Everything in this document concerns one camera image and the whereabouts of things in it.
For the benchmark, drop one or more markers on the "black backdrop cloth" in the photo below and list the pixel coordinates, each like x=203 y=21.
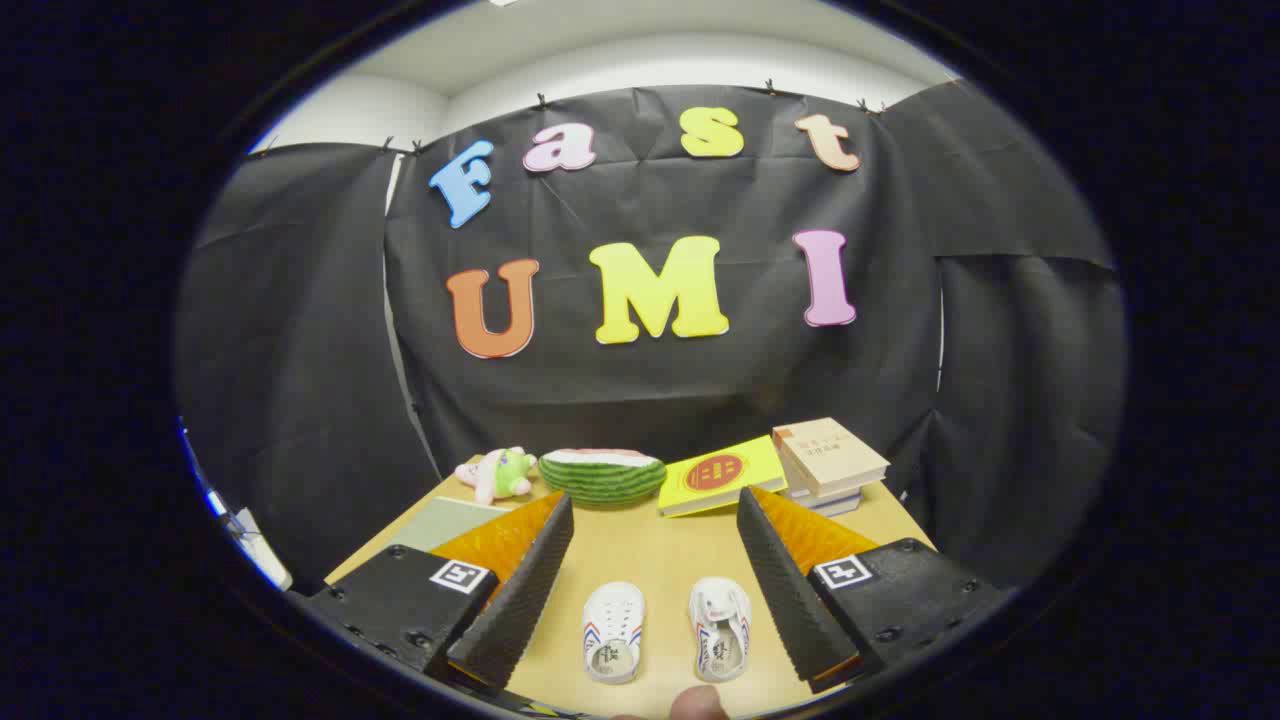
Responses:
x=650 y=390

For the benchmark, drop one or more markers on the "dark blue spine book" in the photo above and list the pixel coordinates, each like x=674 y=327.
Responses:
x=838 y=507

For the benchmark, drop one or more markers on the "yellow book with red circle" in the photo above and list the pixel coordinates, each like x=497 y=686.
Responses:
x=715 y=475

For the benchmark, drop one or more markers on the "white papers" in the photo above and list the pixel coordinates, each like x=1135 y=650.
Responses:
x=255 y=548

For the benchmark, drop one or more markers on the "grey-green fabric storage box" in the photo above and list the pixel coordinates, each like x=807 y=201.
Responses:
x=445 y=522

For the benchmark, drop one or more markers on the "watermelon slice plush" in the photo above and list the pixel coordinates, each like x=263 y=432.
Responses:
x=600 y=478

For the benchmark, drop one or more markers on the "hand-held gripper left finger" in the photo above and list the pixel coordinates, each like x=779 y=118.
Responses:
x=520 y=590

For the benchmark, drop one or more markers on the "white paperback book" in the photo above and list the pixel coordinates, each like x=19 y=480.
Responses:
x=815 y=490

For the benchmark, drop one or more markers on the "beige book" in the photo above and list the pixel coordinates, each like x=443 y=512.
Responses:
x=828 y=455

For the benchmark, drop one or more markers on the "pink and green plush toy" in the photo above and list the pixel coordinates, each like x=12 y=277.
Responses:
x=498 y=474

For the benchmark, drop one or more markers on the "white canvas shoe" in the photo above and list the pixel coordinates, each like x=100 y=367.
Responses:
x=720 y=625
x=613 y=630

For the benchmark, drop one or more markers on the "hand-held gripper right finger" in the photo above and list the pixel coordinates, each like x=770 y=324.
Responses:
x=790 y=590

